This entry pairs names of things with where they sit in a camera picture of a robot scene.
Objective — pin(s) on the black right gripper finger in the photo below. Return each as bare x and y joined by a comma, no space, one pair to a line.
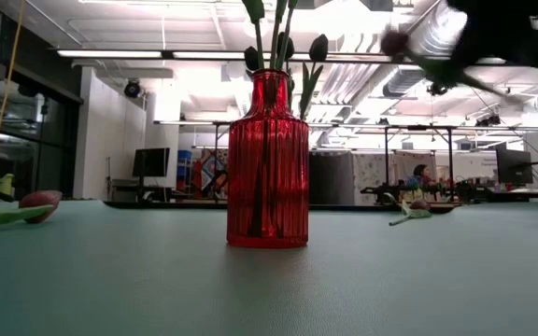
472,49
489,51

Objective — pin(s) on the blue storage bins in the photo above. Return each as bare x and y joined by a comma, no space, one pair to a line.
185,161

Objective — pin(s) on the person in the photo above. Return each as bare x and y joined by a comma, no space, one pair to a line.
420,176

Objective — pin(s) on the black monitor on arm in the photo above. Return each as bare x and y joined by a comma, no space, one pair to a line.
514,166

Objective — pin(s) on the black background robot arm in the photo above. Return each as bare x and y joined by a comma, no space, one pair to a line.
474,190

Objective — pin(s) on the background desk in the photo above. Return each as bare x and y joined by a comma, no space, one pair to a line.
143,190

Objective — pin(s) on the long ceiling light bar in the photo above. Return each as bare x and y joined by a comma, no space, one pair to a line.
110,53

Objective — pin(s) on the black background monitor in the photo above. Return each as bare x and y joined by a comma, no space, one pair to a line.
151,162

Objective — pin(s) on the colourful wall poster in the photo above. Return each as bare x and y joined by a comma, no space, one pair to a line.
208,168

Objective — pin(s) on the black fabric panel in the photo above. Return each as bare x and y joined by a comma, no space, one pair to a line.
332,177

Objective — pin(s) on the teal table mat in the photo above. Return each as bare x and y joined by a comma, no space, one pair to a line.
157,289

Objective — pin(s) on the black metal frame rig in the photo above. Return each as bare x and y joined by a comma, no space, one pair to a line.
449,158

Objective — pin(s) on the red ribbed glass vase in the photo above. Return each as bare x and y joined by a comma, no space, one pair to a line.
287,177

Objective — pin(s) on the yellow green object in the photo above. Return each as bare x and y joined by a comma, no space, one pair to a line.
5,184

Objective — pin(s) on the black ceiling spotlight cluster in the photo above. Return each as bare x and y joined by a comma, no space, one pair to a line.
437,89

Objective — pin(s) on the silver ceiling duct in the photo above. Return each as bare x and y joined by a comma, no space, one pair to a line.
432,25

